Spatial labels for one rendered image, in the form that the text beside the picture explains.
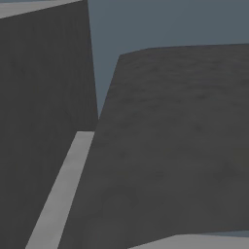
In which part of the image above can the dark grey kitchen counter block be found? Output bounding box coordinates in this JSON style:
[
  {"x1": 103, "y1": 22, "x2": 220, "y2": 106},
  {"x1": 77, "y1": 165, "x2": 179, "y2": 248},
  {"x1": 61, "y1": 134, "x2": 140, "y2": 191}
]
[{"x1": 57, "y1": 43, "x2": 249, "y2": 249}]

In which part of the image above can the tall dark grey cupboard unit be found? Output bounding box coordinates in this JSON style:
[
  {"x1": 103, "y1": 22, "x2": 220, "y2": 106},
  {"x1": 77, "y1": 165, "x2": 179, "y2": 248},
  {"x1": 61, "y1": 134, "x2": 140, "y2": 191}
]
[{"x1": 0, "y1": 0, "x2": 99, "y2": 249}]

